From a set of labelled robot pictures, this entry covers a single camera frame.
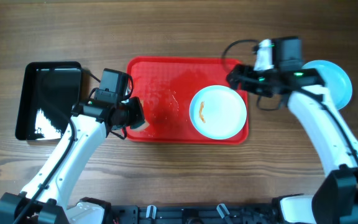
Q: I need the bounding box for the orange sponge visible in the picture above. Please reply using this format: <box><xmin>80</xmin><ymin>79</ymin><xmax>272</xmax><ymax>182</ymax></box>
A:
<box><xmin>130</xmin><ymin>97</ymin><xmax>149</xmax><ymax>131</ymax></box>

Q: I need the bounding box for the light blue plate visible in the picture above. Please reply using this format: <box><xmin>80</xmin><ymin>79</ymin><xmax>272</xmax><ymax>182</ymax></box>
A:
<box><xmin>302</xmin><ymin>60</ymin><xmax>352</xmax><ymax>110</ymax></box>
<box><xmin>189</xmin><ymin>85</ymin><xmax>247</xmax><ymax>140</ymax></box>

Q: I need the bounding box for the light blue plate back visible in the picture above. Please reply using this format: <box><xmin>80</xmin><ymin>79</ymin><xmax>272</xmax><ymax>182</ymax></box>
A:
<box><xmin>302</xmin><ymin>60</ymin><xmax>352</xmax><ymax>110</ymax></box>

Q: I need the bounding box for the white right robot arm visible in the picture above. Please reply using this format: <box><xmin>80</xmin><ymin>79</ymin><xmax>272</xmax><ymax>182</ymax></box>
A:
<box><xmin>226</xmin><ymin>37</ymin><xmax>358</xmax><ymax>223</ymax></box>

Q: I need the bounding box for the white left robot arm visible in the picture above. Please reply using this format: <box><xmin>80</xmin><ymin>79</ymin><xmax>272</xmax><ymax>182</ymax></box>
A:
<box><xmin>0</xmin><ymin>68</ymin><xmax>145</xmax><ymax>223</ymax></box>

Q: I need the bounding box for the red plastic tray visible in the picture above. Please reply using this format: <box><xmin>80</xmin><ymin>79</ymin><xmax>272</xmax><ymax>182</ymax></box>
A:
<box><xmin>127</xmin><ymin>57</ymin><xmax>249</xmax><ymax>145</ymax></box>

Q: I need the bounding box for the black water basin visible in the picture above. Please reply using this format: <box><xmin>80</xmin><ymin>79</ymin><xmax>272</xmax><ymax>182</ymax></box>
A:
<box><xmin>15</xmin><ymin>62</ymin><xmax>83</xmax><ymax>141</ymax></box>

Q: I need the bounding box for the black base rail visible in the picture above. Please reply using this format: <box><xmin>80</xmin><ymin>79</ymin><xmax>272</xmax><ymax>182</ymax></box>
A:
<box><xmin>101</xmin><ymin>203</ymin><xmax>286</xmax><ymax>224</ymax></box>

